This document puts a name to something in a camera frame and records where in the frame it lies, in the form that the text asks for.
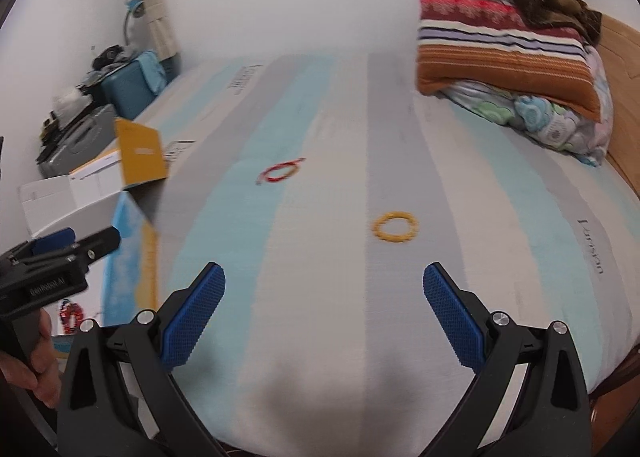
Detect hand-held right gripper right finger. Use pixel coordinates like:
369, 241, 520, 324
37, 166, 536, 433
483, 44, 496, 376
422, 262, 593, 457

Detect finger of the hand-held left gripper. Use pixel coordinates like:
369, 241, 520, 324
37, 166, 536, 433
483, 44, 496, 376
47, 228, 122, 268
29, 228, 77, 255

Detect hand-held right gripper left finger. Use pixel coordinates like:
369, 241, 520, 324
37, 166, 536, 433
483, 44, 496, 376
57, 262, 227, 457

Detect blue cloud print box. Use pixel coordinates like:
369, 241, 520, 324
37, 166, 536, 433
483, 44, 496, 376
50, 192, 162, 359

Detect red bead bracelet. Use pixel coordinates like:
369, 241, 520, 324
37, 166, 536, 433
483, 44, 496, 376
58, 300, 86, 336

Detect yellow bead bracelet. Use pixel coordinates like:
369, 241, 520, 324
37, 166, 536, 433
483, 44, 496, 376
372, 210, 419, 243

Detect thin red cord bracelet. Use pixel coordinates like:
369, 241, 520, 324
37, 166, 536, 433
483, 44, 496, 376
256, 157, 307, 186

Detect person's left hand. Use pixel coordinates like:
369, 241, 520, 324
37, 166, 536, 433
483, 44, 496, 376
0, 309, 64, 409

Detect yellow and white cardboard box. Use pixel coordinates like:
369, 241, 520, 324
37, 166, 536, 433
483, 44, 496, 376
69, 118, 168, 198

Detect grey suitcase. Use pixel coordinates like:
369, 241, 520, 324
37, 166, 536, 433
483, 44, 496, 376
37, 104, 119, 179

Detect white plastic bag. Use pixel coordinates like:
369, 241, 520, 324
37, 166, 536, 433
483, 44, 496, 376
52, 88, 84, 114

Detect teal suitcase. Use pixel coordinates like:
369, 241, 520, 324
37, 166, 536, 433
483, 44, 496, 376
99, 54, 168, 121

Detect light blue cloth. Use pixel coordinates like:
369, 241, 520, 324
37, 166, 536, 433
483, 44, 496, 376
137, 51, 169, 99

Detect black clutter item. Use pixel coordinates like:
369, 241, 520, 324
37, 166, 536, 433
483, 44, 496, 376
91, 44, 127, 70

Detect floral quilt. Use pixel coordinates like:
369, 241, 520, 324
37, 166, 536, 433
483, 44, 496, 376
442, 44, 615, 168

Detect blue desk lamp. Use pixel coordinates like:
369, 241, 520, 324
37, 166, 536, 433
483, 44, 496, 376
122, 0, 147, 49

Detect striped folded blanket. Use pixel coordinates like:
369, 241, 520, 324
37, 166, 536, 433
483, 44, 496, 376
416, 0, 601, 123

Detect wooden bed frame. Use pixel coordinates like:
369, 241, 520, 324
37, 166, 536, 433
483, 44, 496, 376
587, 12, 640, 425

